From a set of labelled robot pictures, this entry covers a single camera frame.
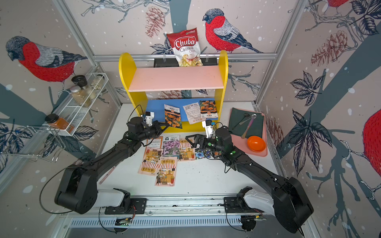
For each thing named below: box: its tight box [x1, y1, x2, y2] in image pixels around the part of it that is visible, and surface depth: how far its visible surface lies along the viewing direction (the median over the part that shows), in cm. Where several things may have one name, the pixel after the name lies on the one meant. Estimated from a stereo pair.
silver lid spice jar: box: [69, 85, 89, 107], surface depth 74 cm
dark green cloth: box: [228, 107, 265, 139], surface depth 109 cm
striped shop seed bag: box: [179, 139, 196, 162], surface depth 95 cm
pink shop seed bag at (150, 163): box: [137, 146, 164, 177], surface depth 90 cm
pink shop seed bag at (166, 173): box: [154, 156, 178, 187], surface depth 87 cm
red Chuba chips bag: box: [166, 27, 204, 67], surface depth 85 cm
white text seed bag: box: [182, 102, 207, 125], surface depth 97 cm
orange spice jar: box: [44, 113, 75, 134], surface depth 62 cm
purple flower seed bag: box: [162, 134, 181, 157], surface depth 97 cm
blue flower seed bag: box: [194, 148, 211, 160], surface depth 94 cm
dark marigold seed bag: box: [164, 104, 183, 129], surface depth 91 cm
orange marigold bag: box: [199, 100, 219, 119], surface depth 100 cm
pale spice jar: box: [91, 74, 105, 90], surface depth 87 cm
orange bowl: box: [247, 135, 267, 153], surface depth 95 cm
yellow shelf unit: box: [119, 50, 229, 133], surface depth 90 cm
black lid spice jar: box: [70, 74, 88, 88], surface depth 75 cm
